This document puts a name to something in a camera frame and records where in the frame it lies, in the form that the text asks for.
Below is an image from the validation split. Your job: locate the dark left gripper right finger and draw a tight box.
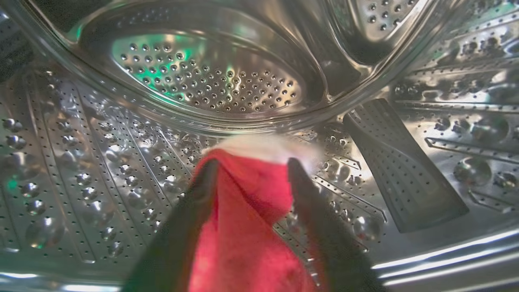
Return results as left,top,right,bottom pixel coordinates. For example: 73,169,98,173
287,157,386,292

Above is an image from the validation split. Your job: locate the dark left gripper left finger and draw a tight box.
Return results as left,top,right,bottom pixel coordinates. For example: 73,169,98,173
124,158,220,292

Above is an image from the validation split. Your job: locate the grey drum lifter paddle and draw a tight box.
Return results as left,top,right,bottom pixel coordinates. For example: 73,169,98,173
343,99,470,234

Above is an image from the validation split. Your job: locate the red garment with white trim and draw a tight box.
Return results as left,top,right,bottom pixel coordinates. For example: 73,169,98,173
189,135,327,292

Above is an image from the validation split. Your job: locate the steel washing machine drum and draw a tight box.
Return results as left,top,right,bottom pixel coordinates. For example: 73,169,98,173
0,0,519,292

